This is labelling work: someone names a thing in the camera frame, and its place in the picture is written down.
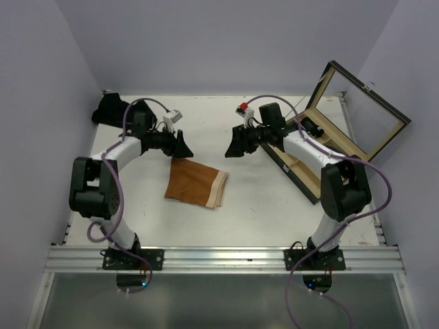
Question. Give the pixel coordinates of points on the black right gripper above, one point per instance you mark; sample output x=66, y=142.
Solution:
x=240, y=142

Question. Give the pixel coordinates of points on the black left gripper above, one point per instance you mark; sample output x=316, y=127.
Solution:
x=177, y=147

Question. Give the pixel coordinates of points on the brown underwear cream waistband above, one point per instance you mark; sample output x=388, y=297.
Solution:
x=194, y=183

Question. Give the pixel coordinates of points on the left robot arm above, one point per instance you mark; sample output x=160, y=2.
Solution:
x=96, y=192

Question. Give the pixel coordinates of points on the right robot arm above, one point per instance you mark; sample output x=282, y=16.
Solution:
x=344, y=188

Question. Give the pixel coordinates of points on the black rolled underwear in box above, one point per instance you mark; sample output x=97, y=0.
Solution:
x=309, y=127

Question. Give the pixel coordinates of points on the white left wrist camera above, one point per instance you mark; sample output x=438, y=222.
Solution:
x=172, y=117

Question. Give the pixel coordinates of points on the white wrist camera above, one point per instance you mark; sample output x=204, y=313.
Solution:
x=172, y=117
x=244, y=110

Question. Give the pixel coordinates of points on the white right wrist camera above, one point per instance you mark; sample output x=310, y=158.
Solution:
x=244, y=110

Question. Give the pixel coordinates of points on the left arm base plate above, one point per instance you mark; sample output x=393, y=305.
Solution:
x=118, y=260

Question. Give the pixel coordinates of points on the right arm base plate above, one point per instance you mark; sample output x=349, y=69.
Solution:
x=320, y=261

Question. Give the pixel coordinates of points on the aluminium front rail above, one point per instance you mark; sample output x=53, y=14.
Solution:
x=230, y=260

